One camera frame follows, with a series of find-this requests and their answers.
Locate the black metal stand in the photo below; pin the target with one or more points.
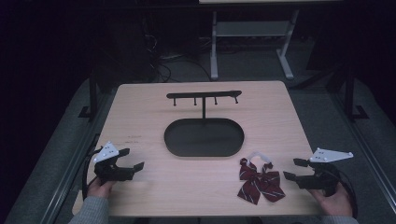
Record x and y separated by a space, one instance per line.
92 93
350 93

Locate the dark red striped bow tie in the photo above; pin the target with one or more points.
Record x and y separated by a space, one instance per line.
260 183

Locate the black hook rack with tray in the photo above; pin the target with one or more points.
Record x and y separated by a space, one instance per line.
204 138

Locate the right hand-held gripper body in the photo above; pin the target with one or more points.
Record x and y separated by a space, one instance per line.
323 180

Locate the white metal table frame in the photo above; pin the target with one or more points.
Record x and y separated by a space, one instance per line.
252 28

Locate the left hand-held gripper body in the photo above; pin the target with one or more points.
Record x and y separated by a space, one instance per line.
109 172

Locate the person's right hand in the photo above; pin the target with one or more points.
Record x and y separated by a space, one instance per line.
336 203

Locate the person's left hand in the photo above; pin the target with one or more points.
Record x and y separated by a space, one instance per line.
98 189

